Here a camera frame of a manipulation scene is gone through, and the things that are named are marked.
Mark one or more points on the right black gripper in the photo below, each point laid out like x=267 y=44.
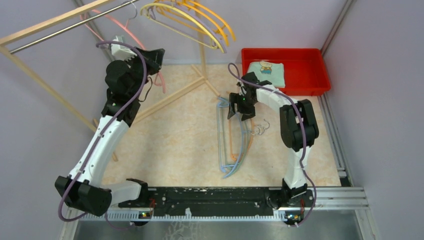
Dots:
x=247 y=113

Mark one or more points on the wooden clothes rack frame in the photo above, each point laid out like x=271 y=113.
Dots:
x=34 y=126

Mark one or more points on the red plastic bin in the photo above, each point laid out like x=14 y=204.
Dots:
x=305 y=72

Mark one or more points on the aluminium frame rail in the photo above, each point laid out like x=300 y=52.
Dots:
x=332 y=198

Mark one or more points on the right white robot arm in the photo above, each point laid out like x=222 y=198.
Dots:
x=297 y=123

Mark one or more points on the orange plastic hanger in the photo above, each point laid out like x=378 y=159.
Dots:
x=186 y=22
x=221 y=27

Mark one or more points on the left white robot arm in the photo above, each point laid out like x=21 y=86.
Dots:
x=82 y=188

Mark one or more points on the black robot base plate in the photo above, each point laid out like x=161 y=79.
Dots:
x=217 y=201

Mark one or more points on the pink wire hanger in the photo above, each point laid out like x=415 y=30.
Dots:
x=84 y=16

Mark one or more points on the white cable duct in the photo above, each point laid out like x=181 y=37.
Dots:
x=135 y=216

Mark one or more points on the orange wire hanger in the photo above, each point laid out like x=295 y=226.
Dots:
x=247 y=133

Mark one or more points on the metal hanging rod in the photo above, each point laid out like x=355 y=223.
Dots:
x=58 y=20

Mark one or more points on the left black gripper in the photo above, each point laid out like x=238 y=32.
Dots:
x=153 y=58

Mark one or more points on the light green folded garment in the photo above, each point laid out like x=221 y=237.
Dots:
x=269 y=71

